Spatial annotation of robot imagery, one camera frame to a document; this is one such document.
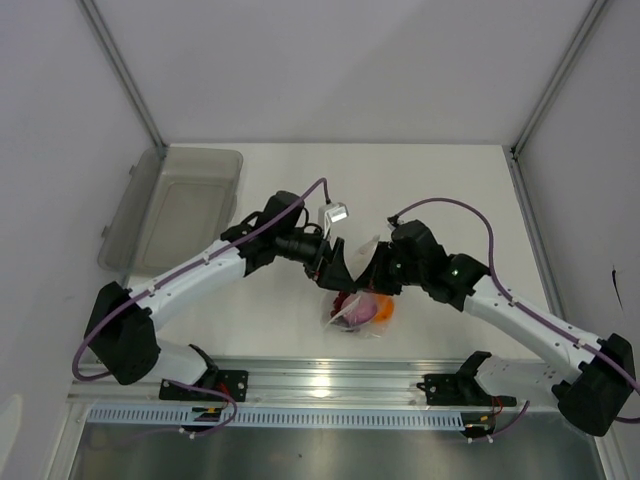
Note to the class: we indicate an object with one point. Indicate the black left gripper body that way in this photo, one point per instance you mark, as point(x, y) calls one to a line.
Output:
point(315, 265)

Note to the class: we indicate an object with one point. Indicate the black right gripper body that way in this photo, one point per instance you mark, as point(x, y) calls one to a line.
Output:
point(405, 274)

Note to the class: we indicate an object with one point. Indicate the dark red grape bunch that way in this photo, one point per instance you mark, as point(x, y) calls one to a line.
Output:
point(334, 320)

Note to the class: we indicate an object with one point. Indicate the orange fruit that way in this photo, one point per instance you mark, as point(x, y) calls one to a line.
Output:
point(385, 309)

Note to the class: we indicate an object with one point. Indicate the red onion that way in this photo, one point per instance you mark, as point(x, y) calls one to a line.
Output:
point(364, 313)

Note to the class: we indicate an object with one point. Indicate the clear zip top bag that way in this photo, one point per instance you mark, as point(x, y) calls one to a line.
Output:
point(368, 330)

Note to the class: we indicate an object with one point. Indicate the garlic bulb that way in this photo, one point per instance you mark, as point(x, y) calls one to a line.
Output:
point(349, 304)

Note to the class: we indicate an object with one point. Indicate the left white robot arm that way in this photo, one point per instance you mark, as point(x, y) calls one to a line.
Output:
point(124, 322)

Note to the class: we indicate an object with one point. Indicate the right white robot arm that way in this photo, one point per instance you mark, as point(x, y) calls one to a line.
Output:
point(587, 378)

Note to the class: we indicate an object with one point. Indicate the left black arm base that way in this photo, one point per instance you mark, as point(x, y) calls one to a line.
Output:
point(232, 383)

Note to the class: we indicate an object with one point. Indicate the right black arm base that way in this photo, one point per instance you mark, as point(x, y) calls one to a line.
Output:
point(445, 387)

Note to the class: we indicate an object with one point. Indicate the clear grey plastic bin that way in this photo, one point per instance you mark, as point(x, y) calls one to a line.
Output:
point(178, 201)

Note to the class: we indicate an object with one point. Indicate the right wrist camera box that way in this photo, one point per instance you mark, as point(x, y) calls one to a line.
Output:
point(394, 222)

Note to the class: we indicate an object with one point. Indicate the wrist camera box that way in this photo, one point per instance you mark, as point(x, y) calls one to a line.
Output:
point(394, 222)
point(330, 214)

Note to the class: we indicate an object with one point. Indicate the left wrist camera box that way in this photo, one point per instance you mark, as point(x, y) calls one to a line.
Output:
point(330, 214)

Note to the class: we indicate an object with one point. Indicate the aluminium mounting rail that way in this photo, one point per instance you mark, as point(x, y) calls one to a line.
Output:
point(311, 382)

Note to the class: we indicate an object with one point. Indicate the slotted white cable duct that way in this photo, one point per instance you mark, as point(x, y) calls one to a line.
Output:
point(278, 417)

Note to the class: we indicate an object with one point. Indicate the left aluminium frame post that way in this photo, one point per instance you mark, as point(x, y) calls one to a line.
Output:
point(116, 61)

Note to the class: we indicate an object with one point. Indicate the aluminium frame post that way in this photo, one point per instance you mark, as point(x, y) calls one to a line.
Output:
point(579, 41)
point(116, 61)

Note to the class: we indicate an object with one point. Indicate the right aluminium frame post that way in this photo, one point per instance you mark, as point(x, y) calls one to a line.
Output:
point(579, 41)

